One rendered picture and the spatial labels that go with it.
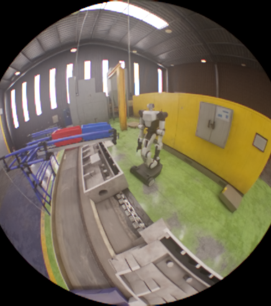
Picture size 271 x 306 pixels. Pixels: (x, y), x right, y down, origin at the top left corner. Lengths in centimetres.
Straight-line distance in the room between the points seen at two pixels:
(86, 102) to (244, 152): 778
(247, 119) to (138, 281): 239
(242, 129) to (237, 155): 53
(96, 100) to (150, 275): 738
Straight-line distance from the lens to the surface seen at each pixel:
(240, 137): 219
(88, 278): 89
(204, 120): 206
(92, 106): 703
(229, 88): 1183
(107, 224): 81
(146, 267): 58
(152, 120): 144
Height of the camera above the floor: 150
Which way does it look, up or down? 31 degrees down
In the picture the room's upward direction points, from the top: 2 degrees counter-clockwise
